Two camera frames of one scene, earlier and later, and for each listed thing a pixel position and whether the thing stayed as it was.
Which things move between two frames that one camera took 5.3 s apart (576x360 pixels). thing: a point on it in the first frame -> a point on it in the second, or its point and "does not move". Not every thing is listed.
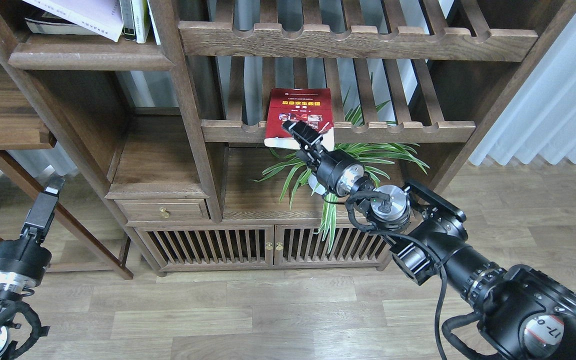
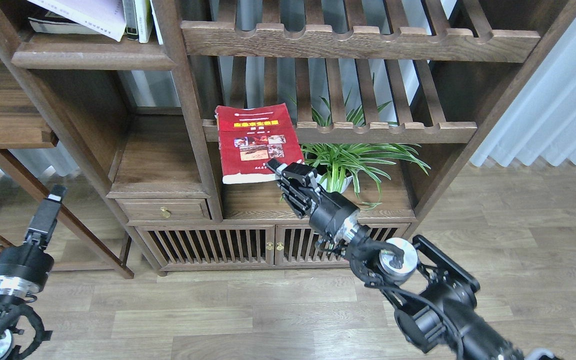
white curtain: [561, 110] does not move
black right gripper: [338, 172] -> [330, 213]
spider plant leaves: [334, 168] does not move
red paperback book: [313, 106] -> [248, 138]
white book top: [103, 17] does not move
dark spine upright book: [128, 31] does not move
